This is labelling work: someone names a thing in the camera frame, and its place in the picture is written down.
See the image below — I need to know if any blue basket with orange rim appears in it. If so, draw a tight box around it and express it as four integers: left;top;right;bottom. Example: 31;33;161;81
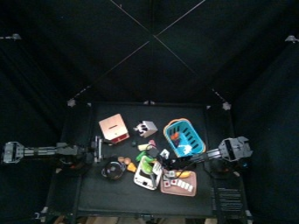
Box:
163;117;207;158

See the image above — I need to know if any white card with black mark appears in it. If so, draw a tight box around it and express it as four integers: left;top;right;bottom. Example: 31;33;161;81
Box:
159;149;173;160

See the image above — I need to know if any black round toy pot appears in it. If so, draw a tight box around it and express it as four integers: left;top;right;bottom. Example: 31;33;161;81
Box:
101;160;127;180

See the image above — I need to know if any black square toy block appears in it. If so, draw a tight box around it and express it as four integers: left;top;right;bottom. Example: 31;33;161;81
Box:
146;147;162;158

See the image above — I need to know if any pink box with red side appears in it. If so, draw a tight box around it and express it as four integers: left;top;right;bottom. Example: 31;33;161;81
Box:
98;113;131;144

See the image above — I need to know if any white toy item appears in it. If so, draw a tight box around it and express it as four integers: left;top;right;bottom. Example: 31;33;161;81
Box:
179;143;194;156

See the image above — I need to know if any green toy vegetable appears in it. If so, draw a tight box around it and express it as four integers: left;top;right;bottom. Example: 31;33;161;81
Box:
135;150;155;176

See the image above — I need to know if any pink toy cash register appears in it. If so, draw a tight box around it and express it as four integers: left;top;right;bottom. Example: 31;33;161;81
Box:
161;169;199;198

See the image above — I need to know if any white toy tray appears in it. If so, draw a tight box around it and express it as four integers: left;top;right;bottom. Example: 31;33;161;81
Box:
134;155;165;191

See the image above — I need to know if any orange cheese wedge toy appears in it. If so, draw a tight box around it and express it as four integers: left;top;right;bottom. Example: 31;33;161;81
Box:
126;162;139;173

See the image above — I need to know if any cow print milk carton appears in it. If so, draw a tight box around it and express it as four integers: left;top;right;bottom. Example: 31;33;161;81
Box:
133;120;159;138

